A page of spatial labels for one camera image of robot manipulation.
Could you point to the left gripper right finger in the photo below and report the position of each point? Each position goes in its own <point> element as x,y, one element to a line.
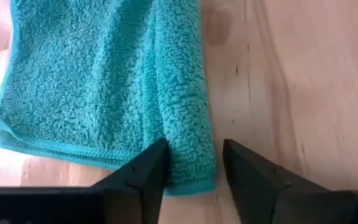
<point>275,202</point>

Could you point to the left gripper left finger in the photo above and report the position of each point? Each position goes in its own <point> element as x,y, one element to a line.
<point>120,202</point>

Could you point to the teal microfiber towel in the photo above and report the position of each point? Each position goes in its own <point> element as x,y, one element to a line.
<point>104,77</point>

